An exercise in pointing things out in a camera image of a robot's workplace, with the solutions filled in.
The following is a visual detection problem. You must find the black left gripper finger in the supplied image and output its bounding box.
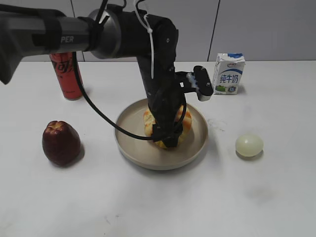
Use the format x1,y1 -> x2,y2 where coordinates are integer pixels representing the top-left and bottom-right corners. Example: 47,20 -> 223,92
151,123 -> 170,142

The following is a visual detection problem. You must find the red cola can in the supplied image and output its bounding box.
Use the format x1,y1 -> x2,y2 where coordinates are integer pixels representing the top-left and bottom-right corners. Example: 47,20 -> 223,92
49,52 -> 82,100

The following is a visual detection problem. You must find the golden croissant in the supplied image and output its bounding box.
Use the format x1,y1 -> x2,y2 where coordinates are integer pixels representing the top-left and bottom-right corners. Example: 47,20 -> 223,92
143,108 -> 192,149

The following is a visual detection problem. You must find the beige round plate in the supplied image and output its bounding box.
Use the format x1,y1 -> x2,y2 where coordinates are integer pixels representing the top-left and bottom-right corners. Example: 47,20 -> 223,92
115,99 -> 208,170

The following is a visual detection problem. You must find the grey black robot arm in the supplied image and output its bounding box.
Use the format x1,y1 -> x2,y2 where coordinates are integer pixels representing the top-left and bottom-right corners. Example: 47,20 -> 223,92
0,1 -> 186,148

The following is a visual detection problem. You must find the pale peeled onion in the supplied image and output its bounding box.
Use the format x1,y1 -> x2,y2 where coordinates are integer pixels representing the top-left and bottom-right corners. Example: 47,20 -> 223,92
235,134 -> 264,157

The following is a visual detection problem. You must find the dark red wax apple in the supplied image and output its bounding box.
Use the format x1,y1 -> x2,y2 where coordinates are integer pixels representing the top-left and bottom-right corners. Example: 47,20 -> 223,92
42,120 -> 81,166

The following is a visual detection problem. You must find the black cable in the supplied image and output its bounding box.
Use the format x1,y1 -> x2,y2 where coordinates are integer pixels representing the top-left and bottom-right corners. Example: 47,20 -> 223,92
71,51 -> 187,141

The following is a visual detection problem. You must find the white blue milk carton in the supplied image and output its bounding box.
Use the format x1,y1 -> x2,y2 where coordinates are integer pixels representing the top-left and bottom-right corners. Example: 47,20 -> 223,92
212,53 -> 245,95

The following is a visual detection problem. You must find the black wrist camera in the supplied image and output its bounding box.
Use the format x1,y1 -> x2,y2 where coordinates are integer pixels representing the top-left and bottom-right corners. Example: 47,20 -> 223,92
186,66 -> 213,102

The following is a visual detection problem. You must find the white cable tie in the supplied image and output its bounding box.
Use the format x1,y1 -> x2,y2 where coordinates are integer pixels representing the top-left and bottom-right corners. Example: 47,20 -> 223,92
133,0 -> 155,79

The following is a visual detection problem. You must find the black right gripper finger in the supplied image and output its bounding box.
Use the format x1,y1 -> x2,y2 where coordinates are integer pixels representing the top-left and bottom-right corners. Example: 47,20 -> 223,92
163,125 -> 183,148

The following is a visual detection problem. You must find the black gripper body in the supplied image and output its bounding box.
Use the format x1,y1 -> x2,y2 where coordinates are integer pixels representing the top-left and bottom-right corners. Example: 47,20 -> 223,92
137,51 -> 195,123

